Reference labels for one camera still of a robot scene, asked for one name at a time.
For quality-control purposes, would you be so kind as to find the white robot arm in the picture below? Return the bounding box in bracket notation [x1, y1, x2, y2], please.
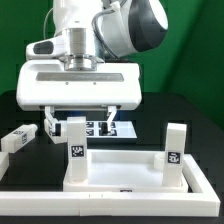
[16, 0, 168, 137]

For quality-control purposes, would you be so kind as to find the white L-shaped fence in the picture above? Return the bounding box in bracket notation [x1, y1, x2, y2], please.
[0, 155, 220, 217]

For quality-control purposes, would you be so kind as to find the fiducial marker sheet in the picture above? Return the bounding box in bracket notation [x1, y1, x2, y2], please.
[86, 121, 137, 139]

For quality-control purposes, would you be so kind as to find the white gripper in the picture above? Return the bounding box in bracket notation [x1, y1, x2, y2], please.
[16, 39, 142, 137]

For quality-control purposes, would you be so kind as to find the white desk top tray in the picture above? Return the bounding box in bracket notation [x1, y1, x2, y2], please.
[63, 149, 188, 193]

